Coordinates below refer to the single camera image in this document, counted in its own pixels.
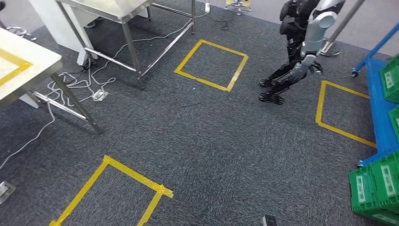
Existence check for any white floor cable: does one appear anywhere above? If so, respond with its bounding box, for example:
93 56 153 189
0 101 56 170
47 12 208 108

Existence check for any green open plastic crate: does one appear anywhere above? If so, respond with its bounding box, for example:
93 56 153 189
348 151 399 226

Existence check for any steel workbench table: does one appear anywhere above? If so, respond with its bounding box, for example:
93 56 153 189
56 0 197 90
0 28 104 135

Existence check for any black floor cable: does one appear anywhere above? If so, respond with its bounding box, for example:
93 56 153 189
207 14 234 31

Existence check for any yellow floor tape square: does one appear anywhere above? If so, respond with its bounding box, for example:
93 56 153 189
48 155 174 226
174 40 249 92

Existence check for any green folded plastic crate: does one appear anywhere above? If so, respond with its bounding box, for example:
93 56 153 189
388 105 399 143
379 54 399 104

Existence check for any chrome round base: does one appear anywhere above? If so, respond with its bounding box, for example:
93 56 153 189
320 0 366 57

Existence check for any black humanoid robot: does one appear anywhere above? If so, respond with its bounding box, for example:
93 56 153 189
258 0 345 105

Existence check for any white cabinet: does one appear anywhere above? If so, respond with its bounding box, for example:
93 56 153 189
29 0 150 66

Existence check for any grey floor socket box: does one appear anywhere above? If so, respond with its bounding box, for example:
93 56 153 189
0 181 16 205
92 89 109 102

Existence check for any chrome stool base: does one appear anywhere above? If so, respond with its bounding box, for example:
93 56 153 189
6 26 37 42

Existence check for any blue steel shelf rack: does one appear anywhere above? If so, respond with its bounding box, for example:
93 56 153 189
351 22 399 168

